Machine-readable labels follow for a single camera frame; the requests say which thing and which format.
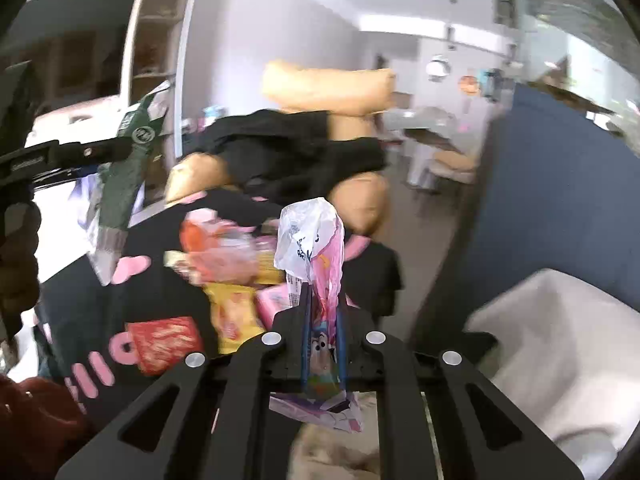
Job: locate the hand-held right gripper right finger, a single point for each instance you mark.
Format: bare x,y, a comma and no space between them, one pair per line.
342,355

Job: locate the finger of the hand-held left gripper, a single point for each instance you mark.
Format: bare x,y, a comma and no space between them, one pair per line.
65,154

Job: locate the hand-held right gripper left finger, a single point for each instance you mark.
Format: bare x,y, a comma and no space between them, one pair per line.
306,360

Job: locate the green snack wrapper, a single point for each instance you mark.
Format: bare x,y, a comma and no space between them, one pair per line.
120,185

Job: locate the pink white cartoon wrapper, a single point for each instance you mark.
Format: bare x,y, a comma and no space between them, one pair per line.
310,240

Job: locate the person's left hand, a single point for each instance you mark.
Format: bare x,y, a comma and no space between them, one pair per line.
17,265

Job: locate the pink box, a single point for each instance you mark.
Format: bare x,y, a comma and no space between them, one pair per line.
272,306

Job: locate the yellow snack packet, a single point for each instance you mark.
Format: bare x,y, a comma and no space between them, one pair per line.
232,320

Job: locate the beige rug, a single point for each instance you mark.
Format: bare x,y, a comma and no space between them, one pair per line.
325,455

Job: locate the red packet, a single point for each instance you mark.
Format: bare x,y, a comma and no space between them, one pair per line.
165,344

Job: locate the tall wooden shelf unit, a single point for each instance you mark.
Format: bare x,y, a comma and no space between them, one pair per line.
155,35

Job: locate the pink orange snack packet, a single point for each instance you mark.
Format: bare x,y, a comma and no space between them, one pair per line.
210,245

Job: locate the black pink printed blanket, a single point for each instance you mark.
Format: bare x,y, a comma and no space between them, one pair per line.
150,295

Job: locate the black clothing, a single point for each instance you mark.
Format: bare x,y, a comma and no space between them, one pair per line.
290,150

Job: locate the dining table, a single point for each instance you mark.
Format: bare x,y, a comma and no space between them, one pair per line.
425,120

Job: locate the blue cabinet panel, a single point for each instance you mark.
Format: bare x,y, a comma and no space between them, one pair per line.
545,185

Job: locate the orange cushions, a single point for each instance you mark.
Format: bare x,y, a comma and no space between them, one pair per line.
325,90

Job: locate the orange hanging ornament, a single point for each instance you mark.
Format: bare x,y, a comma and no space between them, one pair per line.
470,85

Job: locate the round wall clock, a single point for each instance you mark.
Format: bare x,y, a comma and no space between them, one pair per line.
438,68

